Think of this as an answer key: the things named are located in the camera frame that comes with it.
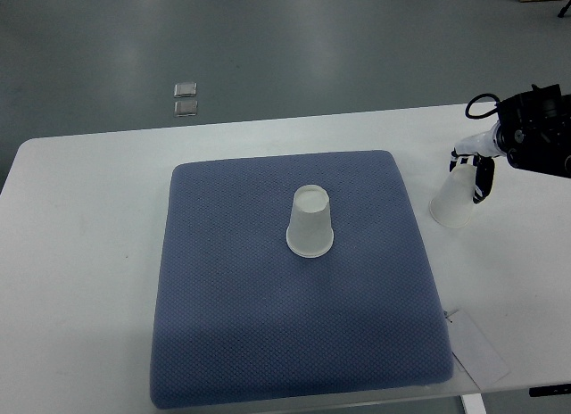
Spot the black tripod foot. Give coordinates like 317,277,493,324
558,0,571,18

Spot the white paper cup on cushion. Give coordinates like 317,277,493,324
285,185,335,259

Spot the white table leg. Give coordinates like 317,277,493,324
460,393,487,414

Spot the black table control panel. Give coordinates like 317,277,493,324
529,384,571,398

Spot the white paper tag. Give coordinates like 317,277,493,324
446,310,510,390

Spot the upper metal floor plate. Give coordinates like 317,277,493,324
173,81,197,97

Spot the white paper cup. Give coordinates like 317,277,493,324
429,164,476,228
285,185,335,259

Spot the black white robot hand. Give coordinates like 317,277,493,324
449,124,505,204

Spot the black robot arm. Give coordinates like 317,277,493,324
496,84,570,178

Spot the blue quilted cushion pad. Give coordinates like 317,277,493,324
150,151,454,409

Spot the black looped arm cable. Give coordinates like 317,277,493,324
465,92,501,120

